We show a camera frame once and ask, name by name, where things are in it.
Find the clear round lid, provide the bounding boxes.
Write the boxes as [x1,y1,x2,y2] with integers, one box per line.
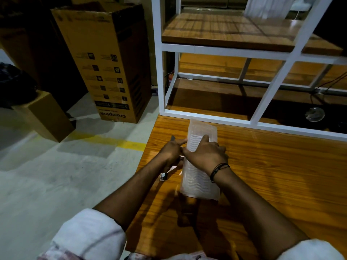
[305,107,325,123]

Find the white plastic sheet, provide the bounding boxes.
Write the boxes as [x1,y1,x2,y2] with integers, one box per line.
[243,0,296,20]

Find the person's left forearm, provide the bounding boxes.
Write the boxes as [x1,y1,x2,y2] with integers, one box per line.
[93,159,170,231]

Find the tall printed cardboard box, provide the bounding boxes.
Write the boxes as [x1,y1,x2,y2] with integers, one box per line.
[51,2,152,124]

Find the small plain cardboard box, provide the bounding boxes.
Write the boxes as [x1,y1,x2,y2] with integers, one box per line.
[12,90,75,143]

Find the black bag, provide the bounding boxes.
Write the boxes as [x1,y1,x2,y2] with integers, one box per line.
[0,62,39,109]

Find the wooden shelf board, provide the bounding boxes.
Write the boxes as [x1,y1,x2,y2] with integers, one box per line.
[162,12,344,56]

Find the person's left hand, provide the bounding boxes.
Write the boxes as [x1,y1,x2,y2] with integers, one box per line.
[158,137,188,173]

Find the person's right forearm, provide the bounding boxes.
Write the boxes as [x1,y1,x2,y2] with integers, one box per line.
[213,167,310,260]

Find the dark brown cardboard box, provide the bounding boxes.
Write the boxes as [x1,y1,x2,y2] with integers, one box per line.
[0,0,88,106]

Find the white metal shelf frame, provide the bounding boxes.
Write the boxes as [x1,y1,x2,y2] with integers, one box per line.
[151,0,347,143]

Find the black wristband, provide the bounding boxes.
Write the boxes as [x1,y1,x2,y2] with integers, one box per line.
[210,163,230,183]

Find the clear plastic tray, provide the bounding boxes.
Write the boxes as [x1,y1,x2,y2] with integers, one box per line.
[179,119,221,201]

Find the white shirt sleeve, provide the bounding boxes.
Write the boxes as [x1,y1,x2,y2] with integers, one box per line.
[276,239,345,260]
[37,208,127,260]

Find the black cable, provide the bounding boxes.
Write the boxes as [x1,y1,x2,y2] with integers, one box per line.
[310,71,347,106]

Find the person's right hand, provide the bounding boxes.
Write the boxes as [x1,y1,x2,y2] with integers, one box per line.
[181,135,230,177]

